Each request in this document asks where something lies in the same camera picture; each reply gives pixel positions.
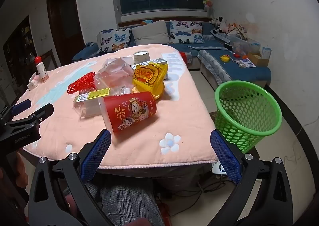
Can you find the blue white milk carton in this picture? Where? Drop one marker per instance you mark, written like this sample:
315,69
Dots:
159,61

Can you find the white bottle red cap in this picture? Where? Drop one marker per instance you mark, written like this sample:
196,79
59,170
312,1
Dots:
41,72

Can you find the red cartoon print cup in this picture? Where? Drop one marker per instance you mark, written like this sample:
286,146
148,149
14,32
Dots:
129,114

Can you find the cardboard box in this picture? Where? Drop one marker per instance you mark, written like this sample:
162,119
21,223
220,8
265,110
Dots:
258,60

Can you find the dark cabinet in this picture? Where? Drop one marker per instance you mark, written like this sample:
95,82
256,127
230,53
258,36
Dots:
17,46

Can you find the artificial flowers in vase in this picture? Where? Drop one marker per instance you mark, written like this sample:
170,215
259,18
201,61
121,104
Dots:
208,3

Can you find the red plastic stool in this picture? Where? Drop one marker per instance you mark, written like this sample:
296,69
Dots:
185,57

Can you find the clear plastic storage box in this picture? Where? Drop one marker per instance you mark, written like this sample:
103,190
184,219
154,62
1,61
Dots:
245,45

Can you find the dark wooden door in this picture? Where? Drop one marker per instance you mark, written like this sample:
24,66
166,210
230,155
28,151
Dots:
64,24

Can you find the butterfly print cushion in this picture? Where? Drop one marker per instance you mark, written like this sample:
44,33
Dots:
185,31
112,39

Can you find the green plastic wastebasket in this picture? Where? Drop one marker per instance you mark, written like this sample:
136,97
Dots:
249,126

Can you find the red mesh fruit net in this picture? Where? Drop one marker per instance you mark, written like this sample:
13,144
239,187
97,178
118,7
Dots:
83,81

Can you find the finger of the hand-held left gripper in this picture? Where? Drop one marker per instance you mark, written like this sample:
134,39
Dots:
43,112
21,106

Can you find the blue sofa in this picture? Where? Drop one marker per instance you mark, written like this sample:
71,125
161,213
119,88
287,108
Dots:
214,44

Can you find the gray cushion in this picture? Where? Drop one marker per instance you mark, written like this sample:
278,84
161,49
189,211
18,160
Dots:
149,33

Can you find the clear cup yellow label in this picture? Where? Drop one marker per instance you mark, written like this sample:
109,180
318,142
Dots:
84,107

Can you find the gray sofa cover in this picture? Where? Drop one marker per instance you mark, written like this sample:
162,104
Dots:
211,66

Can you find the light blue folded cloth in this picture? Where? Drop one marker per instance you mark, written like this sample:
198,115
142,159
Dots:
88,44

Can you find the clear plastic packaging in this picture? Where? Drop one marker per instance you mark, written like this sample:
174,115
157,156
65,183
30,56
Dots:
114,74

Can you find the yellow toy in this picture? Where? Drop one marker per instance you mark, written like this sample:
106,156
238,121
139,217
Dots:
225,58

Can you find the blue white paper box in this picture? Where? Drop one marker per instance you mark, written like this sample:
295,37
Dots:
265,53

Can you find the person's plaid trouser leg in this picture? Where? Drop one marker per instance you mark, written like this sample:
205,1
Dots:
129,206

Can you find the white floor device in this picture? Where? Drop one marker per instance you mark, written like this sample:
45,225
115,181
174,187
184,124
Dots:
217,169

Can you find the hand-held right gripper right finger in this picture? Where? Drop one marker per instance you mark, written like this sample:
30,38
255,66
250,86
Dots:
225,156

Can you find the small white pink box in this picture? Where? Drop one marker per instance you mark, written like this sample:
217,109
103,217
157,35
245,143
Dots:
33,77

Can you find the small blue orange toy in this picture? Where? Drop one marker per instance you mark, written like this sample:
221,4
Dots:
147,21

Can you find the yellow red-print snack bag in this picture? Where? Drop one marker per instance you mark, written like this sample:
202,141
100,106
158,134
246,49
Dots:
149,84

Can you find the black white plush cow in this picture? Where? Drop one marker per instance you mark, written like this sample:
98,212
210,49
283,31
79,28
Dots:
218,23

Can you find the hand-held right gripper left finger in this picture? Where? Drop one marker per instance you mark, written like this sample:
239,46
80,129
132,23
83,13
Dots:
96,156

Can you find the orange plush toy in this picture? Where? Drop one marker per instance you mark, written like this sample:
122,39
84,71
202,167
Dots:
233,28

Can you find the printed booklet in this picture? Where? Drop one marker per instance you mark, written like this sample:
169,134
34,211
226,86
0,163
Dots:
246,63

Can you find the dark wooden chair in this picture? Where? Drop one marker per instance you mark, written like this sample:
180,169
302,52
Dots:
47,59

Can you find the pink printed blanket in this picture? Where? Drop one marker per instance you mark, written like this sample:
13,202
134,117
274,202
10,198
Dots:
149,141

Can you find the white paper cup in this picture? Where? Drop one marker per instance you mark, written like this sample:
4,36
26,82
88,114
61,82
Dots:
140,57

